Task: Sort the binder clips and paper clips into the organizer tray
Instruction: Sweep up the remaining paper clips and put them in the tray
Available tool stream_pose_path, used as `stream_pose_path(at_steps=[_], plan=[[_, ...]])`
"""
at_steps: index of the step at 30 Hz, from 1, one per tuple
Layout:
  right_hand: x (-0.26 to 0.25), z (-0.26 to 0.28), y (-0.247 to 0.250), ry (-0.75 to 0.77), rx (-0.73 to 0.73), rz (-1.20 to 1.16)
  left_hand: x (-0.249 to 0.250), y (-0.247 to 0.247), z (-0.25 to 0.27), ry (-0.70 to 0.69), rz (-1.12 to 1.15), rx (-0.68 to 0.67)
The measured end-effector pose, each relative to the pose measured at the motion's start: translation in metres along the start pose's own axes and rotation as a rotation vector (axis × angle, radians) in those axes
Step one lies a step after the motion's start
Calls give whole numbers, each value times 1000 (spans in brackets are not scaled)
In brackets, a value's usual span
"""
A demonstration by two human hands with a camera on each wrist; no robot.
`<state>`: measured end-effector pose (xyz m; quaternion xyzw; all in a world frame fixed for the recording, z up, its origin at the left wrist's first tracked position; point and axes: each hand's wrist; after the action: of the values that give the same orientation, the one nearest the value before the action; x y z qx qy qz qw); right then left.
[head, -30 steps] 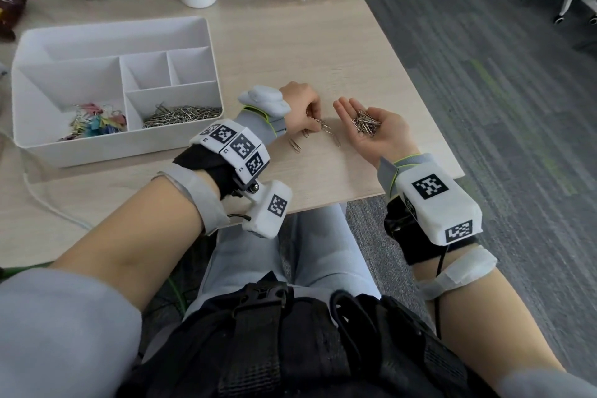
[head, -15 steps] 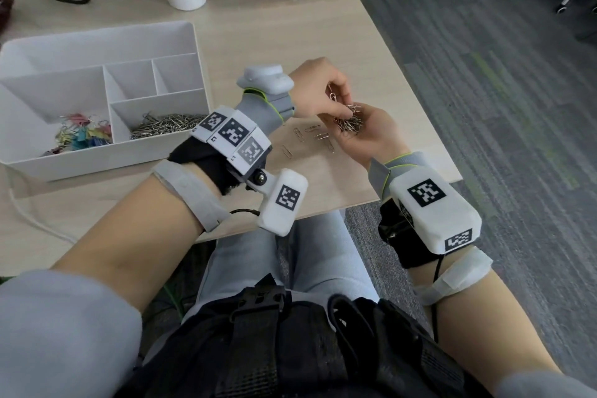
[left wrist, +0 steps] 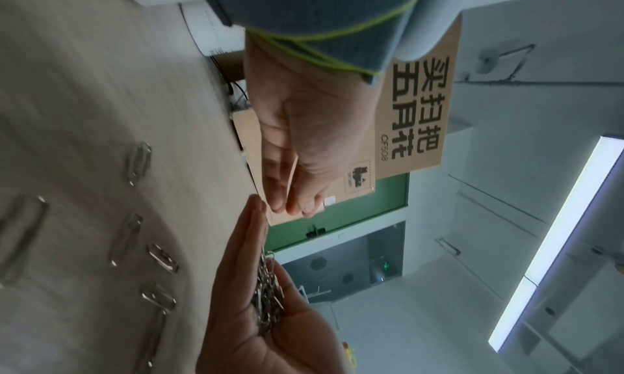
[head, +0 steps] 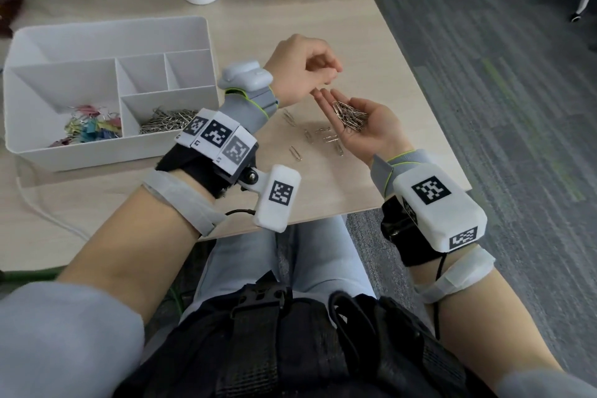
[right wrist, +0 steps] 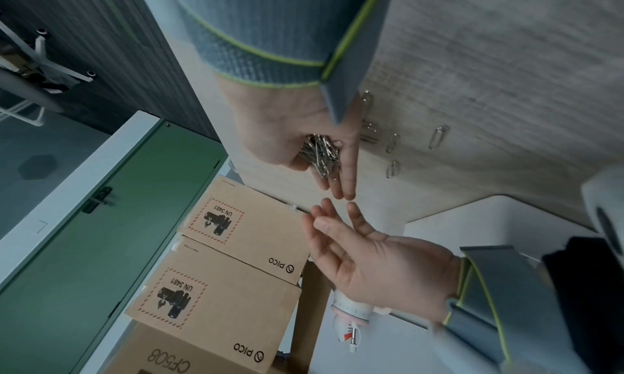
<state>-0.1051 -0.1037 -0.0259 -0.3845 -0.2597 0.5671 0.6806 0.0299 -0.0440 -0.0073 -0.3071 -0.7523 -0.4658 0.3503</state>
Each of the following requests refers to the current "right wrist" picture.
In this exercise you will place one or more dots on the person's right hand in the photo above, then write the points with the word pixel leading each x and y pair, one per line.
pixel 278 122

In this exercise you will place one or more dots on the person's left hand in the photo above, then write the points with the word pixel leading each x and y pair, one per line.
pixel 390 268

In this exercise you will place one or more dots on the pile of silver paper clips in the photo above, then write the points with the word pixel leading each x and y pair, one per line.
pixel 392 143
pixel 322 154

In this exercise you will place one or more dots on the cardboard box with round logo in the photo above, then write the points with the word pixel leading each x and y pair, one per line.
pixel 253 230

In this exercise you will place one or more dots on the plain stacked cardboard box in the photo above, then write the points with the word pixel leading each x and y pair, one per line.
pixel 234 299

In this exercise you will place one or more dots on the cardboard box large black print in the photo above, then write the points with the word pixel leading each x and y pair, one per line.
pixel 146 357

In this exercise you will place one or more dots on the white cat-print tumbler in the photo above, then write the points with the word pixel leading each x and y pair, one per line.
pixel 351 310

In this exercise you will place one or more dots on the brown cardboard board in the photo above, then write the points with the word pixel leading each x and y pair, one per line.
pixel 312 318

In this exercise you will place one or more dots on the grey knit wristband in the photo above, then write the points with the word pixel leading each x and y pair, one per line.
pixel 516 299
pixel 273 25

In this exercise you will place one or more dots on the green cabinet with white side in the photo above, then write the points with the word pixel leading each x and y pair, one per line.
pixel 97 249

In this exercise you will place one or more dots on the white office chair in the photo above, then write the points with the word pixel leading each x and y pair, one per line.
pixel 29 83

